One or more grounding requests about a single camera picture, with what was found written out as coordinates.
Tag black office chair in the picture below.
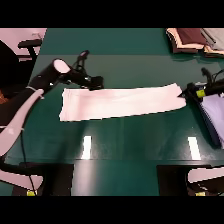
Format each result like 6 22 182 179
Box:
0 38 43 92

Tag lavender garment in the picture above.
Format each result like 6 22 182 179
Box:
197 94 224 150

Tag black cable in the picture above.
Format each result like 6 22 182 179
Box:
19 128 37 196

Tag grey garment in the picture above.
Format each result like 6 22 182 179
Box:
202 27 224 52

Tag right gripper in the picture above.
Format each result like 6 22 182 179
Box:
177 82 200 100

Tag dark red garment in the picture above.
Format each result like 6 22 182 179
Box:
176 27 210 47

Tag pale pink T-shirt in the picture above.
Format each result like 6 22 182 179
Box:
58 82 188 123

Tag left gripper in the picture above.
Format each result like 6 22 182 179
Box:
86 75 105 91

